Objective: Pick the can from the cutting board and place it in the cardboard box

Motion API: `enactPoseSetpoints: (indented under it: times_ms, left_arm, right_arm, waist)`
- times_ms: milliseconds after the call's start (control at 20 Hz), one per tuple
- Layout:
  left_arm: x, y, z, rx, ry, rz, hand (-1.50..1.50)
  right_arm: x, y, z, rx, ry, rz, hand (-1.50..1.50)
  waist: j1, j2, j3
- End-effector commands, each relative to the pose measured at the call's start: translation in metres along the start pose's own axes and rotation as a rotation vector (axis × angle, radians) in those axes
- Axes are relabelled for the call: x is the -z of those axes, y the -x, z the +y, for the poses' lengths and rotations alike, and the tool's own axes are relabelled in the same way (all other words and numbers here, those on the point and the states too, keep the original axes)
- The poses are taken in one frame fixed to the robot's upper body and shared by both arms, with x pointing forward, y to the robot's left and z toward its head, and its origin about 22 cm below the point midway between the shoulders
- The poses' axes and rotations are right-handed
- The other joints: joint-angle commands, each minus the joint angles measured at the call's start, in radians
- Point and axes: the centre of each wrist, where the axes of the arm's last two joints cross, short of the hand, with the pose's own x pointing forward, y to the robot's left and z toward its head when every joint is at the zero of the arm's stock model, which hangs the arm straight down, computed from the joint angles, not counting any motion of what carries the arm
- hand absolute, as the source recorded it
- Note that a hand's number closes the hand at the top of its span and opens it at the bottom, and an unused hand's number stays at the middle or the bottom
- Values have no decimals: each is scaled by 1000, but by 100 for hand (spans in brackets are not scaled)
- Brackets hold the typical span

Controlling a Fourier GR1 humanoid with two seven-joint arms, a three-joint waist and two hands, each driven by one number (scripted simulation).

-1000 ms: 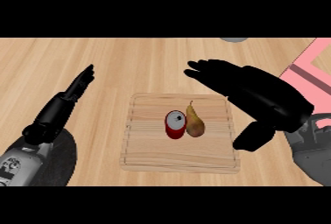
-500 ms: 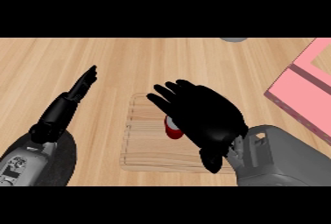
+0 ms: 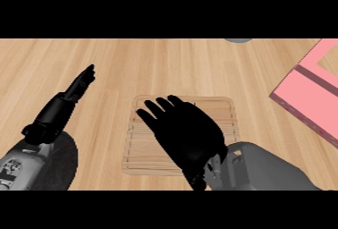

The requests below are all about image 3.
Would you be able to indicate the wooden cutting board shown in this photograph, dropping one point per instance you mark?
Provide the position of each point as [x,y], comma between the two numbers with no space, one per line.
[140,143]

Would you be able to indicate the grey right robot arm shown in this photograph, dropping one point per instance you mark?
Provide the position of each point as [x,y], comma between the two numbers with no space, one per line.
[260,168]

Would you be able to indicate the grey round object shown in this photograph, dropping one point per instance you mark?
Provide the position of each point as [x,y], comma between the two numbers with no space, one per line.
[238,40]

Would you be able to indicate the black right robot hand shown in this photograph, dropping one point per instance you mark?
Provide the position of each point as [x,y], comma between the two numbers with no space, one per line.
[189,131]

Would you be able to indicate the pink cardboard box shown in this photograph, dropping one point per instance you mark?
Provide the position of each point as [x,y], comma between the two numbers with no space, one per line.
[310,98]

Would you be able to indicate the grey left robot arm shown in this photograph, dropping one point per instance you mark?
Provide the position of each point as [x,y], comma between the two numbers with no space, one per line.
[24,168]

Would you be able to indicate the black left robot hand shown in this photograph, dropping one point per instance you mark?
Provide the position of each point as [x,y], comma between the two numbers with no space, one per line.
[55,111]

